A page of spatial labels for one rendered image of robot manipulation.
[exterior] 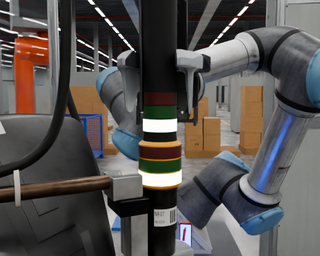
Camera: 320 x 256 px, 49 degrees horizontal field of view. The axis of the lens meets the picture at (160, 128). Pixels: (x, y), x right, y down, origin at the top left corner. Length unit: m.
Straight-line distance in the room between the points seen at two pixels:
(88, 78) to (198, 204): 9.99
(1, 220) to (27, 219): 0.02
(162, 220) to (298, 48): 0.53
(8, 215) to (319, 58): 0.61
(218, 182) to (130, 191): 0.72
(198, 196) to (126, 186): 0.73
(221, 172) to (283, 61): 0.40
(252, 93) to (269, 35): 7.61
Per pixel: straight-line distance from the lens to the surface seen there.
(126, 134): 0.60
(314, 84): 0.75
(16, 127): 0.45
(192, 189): 1.06
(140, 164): 0.35
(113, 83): 0.69
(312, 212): 2.33
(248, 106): 8.41
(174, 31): 0.34
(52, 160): 0.42
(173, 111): 0.34
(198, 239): 1.04
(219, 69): 0.77
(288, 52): 0.79
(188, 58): 0.32
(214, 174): 1.05
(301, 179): 2.26
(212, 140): 7.93
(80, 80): 10.97
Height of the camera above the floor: 1.46
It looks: 6 degrees down
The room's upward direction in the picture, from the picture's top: straight up
